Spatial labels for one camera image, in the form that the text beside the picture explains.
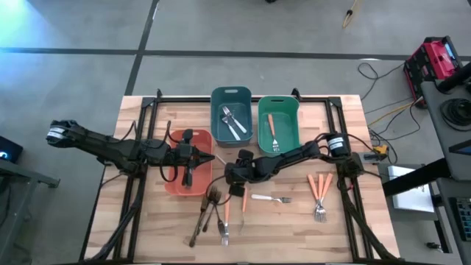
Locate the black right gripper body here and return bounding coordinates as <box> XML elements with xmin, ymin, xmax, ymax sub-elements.
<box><xmin>224</xmin><ymin>148</ymin><xmax>255</xmax><ymax>198</ymax></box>

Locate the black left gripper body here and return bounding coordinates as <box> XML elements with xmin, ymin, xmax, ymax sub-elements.
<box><xmin>170</xmin><ymin>128</ymin><xmax>196</xmax><ymax>188</ymax></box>

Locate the orange plastic bin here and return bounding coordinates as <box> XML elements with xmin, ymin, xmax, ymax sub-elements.
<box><xmin>164</xmin><ymin>128</ymin><xmax>214</xmax><ymax>197</ymax></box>

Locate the green plastic bin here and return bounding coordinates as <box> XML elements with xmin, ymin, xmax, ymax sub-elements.
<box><xmin>256</xmin><ymin>95</ymin><xmax>300</xmax><ymax>159</ymax></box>

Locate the blue plastic bin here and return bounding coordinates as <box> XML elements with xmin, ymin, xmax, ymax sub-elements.
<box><xmin>210</xmin><ymin>85</ymin><xmax>255</xmax><ymax>149</ymax></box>

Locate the grey metal side table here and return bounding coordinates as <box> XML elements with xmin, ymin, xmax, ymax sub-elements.
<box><xmin>0</xmin><ymin>158</ymin><xmax>61</xmax><ymax>264</ymax></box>

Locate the black monitor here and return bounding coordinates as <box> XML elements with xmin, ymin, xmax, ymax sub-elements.
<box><xmin>0</xmin><ymin>135</ymin><xmax>24</xmax><ymax>165</ymax></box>

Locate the white flat box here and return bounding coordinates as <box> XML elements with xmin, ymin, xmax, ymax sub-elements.
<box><xmin>386</xmin><ymin>164</ymin><xmax>436</xmax><ymax>214</ymax></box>

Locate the black metal beam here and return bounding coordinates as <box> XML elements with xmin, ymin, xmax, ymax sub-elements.
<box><xmin>381</xmin><ymin>157</ymin><xmax>453</xmax><ymax>198</ymax></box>

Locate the grey side desk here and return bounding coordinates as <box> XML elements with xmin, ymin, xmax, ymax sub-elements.
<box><xmin>420</xmin><ymin>60</ymin><xmax>471</xmax><ymax>182</ymax></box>

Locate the red and black tool case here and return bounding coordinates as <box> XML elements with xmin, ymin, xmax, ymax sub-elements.
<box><xmin>403</xmin><ymin>35</ymin><xmax>464</xmax><ymax>108</ymax></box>

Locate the dark keyboard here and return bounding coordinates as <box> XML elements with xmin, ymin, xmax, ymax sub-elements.
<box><xmin>450</xmin><ymin>197</ymin><xmax>471</xmax><ymax>244</ymax></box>

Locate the black round pole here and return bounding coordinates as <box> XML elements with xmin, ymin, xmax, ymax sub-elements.
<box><xmin>436</xmin><ymin>61</ymin><xmax>471</xmax><ymax>93</ymax></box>

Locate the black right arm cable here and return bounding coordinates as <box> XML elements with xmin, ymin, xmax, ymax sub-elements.
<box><xmin>205</xmin><ymin>175</ymin><xmax>236</xmax><ymax>206</ymax></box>

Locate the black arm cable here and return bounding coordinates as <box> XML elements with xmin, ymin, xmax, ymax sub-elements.
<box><xmin>205</xmin><ymin>175</ymin><xmax>236</xmax><ymax>206</ymax></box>
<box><xmin>158</xmin><ymin>120</ymin><xmax>180</xmax><ymax>184</ymax></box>

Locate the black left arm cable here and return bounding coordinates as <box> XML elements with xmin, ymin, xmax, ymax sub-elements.
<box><xmin>158</xmin><ymin>120</ymin><xmax>180</xmax><ymax>184</ymax></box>

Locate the black metal rig frame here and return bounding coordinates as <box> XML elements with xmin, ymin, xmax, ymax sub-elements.
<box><xmin>79</xmin><ymin>87</ymin><xmax>406</xmax><ymax>264</ymax></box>

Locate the yellow cable plug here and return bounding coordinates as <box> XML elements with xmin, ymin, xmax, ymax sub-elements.
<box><xmin>371</xmin><ymin>144</ymin><xmax>390</xmax><ymax>158</ymax></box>

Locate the long yellow cable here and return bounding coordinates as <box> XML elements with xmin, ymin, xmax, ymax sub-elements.
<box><xmin>367</xmin><ymin>99</ymin><xmax>417</xmax><ymax>128</ymax></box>

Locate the black floor cable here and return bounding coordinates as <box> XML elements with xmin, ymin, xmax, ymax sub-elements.
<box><xmin>357</xmin><ymin>61</ymin><xmax>406</xmax><ymax>102</ymax></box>

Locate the yellow floor cable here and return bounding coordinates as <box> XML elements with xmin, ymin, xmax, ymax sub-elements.
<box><xmin>341</xmin><ymin>0</ymin><xmax>364</xmax><ymax>29</ymax></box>

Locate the coiled black cable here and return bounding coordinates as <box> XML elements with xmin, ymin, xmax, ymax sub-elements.
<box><xmin>439</xmin><ymin>98</ymin><xmax>471</xmax><ymax>133</ymax></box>

